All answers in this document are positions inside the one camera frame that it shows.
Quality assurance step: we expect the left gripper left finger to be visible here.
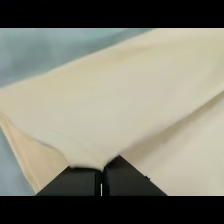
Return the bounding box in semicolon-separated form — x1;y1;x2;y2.
35;165;102;197

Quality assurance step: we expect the cream T-shirt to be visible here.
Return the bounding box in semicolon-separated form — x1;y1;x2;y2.
0;28;224;197

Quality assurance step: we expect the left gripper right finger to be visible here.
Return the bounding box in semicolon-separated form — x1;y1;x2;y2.
101;155;168;197

